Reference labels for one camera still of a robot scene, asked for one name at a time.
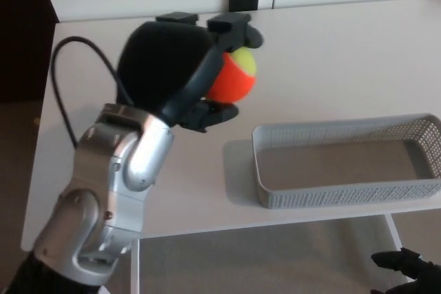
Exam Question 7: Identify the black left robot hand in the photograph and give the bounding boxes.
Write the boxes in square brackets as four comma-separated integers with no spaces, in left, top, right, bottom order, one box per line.
[116,12,265,134]

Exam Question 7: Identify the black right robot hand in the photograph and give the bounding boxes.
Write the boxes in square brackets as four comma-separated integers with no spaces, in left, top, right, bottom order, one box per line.
[369,246,441,294]

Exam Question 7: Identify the orange and yellow tennis ball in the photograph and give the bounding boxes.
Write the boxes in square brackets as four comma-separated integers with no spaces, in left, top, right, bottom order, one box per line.
[206,46,258,104]

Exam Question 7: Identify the white table leg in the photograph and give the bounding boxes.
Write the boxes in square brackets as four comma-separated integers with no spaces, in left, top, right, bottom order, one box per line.
[382,213,407,251]

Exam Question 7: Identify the grey perforated plastic basket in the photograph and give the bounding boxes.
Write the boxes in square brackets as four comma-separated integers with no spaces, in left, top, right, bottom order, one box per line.
[251,112,441,211]

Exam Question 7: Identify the dark wooden cabinet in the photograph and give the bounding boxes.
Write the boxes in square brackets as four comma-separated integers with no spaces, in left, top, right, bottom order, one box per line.
[0,0,59,105]

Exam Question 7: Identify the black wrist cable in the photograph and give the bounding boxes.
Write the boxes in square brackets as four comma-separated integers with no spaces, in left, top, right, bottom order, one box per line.
[50,36,136,148]

